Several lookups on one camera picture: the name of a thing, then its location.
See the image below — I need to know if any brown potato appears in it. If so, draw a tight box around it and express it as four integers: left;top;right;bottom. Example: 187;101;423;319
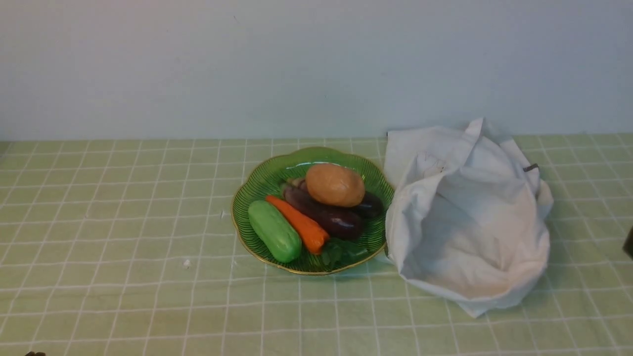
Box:
305;164;365;208

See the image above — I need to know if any white cloth bag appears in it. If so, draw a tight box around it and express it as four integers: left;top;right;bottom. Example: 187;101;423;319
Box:
383;119;554;318

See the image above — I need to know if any green glass plate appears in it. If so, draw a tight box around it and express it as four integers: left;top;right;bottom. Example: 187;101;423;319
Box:
231;147;394;275

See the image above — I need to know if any front purple eggplant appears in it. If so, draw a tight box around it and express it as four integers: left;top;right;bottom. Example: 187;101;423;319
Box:
280;184;364;241

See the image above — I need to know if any purple eggplant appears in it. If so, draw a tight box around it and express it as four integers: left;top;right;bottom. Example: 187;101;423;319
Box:
286;178;385;219
280;184;364;241

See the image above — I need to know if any rear purple eggplant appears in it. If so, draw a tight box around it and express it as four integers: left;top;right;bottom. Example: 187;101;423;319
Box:
286;178;385;219

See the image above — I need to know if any orange carrot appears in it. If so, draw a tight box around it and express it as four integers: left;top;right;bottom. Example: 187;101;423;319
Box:
265;195;330;256

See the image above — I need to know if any green cucumber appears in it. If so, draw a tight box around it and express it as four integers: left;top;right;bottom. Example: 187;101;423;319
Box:
247;200;302;263

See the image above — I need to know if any green leafy vegetable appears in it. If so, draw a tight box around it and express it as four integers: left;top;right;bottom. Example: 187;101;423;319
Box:
320;238;369;270

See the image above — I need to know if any green checkered tablecloth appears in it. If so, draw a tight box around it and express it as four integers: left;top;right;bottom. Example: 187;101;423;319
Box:
0;133;633;356

